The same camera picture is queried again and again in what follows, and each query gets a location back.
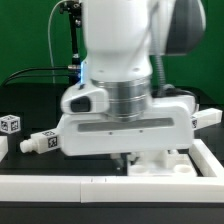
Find white front fence rail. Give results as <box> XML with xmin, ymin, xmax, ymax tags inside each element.
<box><xmin>0</xmin><ymin>175</ymin><xmax>224</xmax><ymax>203</ymax></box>

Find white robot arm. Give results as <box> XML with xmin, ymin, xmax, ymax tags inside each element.
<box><xmin>58</xmin><ymin>0</ymin><xmax>206</xmax><ymax>156</ymax></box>

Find grey cable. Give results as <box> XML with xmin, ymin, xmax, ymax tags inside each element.
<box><xmin>47</xmin><ymin>0</ymin><xmax>69</xmax><ymax>84</ymax></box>

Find white chair seat block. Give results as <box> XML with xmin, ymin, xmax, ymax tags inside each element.
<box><xmin>127</xmin><ymin>150</ymin><xmax>197</xmax><ymax>177</ymax></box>

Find white right fence rail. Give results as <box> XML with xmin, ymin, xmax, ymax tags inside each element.
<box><xmin>189</xmin><ymin>139</ymin><xmax>224</xmax><ymax>178</ymax></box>

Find white fence rail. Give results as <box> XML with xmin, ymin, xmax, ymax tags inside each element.
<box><xmin>189</xmin><ymin>139</ymin><xmax>224</xmax><ymax>178</ymax></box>
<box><xmin>0</xmin><ymin>175</ymin><xmax>224</xmax><ymax>203</ymax></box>

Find white tag cube far left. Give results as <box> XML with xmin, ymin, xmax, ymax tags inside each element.
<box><xmin>0</xmin><ymin>115</ymin><xmax>21</xmax><ymax>134</ymax></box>

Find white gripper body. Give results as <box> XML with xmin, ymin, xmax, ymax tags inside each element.
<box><xmin>58</xmin><ymin>85</ymin><xmax>195</xmax><ymax>156</ymax></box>

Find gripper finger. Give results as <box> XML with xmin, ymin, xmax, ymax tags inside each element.
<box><xmin>111</xmin><ymin>153</ymin><xmax>125</xmax><ymax>167</ymax></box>

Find black cables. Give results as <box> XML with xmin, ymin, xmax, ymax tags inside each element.
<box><xmin>0</xmin><ymin>65</ymin><xmax>82</xmax><ymax>87</ymax></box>

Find white block left edge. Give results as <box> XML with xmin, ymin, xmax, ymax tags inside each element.
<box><xmin>0</xmin><ymin>136</ymin><xmax>8</xmax><ymax>162</ymax></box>

